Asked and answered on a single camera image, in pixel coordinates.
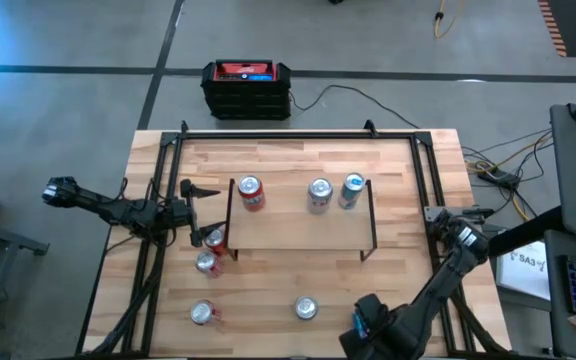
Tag white printed paper sheet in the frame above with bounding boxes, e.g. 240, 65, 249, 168
495, 240, 552, 301

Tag wooden shelf with black frame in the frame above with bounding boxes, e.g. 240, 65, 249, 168
223, 177, 379, 262

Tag yellow cable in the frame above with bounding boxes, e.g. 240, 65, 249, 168
433, 0, 465, 40

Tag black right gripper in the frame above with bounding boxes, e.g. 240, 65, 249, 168
339, 295, 394, 360

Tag black and red power box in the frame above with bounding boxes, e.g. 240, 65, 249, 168
200, 58, 293, 121

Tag red strawberry Fanta can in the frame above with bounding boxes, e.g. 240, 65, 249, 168
203, 227, 229, 257
237, 173, 267, 213

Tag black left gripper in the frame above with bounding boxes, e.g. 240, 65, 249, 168
167, 178, 227, 249

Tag grey metal side table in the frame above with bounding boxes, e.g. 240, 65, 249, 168
0, 214, 52, 360

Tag blue silver Red Bull can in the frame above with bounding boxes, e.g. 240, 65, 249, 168
351, 310, 371, 341
336, 172, 367, 211

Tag red Coca-Cola can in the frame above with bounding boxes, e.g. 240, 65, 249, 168
194, 249, 225, 279

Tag black diagonal support beam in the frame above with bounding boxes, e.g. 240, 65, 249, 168
485, 204, 567, 259

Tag black power strip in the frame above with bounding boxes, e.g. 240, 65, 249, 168
477, 169, 522, 189

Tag dark grey desk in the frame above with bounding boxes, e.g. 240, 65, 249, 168
543, 228, 576, 360

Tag red soda can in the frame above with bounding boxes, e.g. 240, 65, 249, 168
189, 298, 223, 327

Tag black aluminium table frame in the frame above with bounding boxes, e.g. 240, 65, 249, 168
75, 119, 512, 359

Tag silver Diet Coke can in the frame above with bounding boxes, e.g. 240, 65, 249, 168
305, 177, 334, 217
294, 295, 319, 321

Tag black toolbox power cable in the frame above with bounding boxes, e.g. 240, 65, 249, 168
287, 83, 422, 130

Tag tangled floor cables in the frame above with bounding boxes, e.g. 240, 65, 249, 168
460, 128, 554, 224

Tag silver metal bracket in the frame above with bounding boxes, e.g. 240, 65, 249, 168
423, 205, 495, 225

